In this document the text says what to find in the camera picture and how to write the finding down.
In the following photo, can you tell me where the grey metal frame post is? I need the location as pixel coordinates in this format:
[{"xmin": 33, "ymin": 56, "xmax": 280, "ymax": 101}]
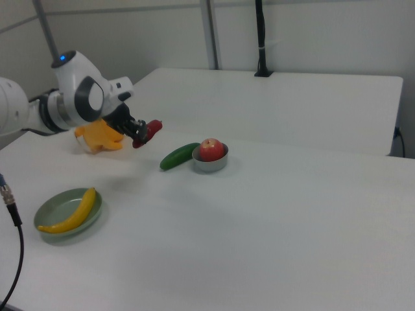
[
  {"xmin": 31, "ymin": 0, "xmax": 62, "ymax": 63},
  {"xmin": 204, "ymin": 0, "xmax": 224, "ymax": 71}
]

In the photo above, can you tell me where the orange yellow plush toy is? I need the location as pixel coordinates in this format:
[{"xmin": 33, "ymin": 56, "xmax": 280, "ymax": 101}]
[{"xmin": 73, "ymin": 118, "xmax": 126, "ymax": 155}]

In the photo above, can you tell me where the small metal bowl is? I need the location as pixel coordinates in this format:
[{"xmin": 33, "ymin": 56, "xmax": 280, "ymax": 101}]
[{"xmin": 191, "ymin": 143, "xmax": 230, "ymax": 173}]

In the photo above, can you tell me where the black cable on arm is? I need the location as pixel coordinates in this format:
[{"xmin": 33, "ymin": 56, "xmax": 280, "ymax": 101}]
[{"xmin": 19, "ymin": 127, "xmax": 54, "ymax": 136}]

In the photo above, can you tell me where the black cable with metal connector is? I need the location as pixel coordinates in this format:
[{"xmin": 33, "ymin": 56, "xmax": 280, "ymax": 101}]
[{"xmin": 0, "ymin": 172, "xmax": 25, "ymax": 306}]

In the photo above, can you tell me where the black pole with clamp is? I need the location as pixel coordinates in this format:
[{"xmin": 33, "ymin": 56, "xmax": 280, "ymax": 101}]
[{"xmin": 254, "ymin": 0, "xmax": 274, "ymax": 78}]

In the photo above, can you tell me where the black cable at table edge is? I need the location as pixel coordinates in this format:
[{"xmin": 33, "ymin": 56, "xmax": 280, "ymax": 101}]
[{"xmin": 393, "ymin": 126, "xmax": 406, "ymax": 158}]

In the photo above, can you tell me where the green plastic plate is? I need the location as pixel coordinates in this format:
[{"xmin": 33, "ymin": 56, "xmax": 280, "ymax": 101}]
[{"xmin": 33, "ymin": 188, "xmax": 103, "ymax": 244}]

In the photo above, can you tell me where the green cucumber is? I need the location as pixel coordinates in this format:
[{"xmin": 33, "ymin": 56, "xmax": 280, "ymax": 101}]
[{"xmin": 160, "ymin": 142, "xmax": 201, "ymax": 172}]

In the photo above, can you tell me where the yellow banana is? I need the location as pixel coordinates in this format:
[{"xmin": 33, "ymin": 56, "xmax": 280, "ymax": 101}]
[{"xmin": 37, "ymin": 187, "xmax": 97, "ymax": 234}]

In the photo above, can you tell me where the red chili pepper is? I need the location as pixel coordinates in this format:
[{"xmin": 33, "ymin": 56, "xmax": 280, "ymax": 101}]
[{"xmin": 132, "ymin": 119, "xmax": 164, "ymax": 150}]

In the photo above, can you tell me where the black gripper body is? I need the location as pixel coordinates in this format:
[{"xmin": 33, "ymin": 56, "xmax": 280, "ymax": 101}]
[{"xmin": 102, "ymin": 102, "xmax": 146, "ymax": 139}]

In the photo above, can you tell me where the red apple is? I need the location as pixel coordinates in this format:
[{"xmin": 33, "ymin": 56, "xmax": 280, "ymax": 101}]
[{"xmin": 198, "ymin": 137, "xmax": 226, "ymax": 162}]

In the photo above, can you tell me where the white table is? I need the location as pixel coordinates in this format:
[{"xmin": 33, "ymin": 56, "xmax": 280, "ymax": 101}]
[{"xmin": 132, "ymin": 67, "xmax": 405, "ymax": 157}]

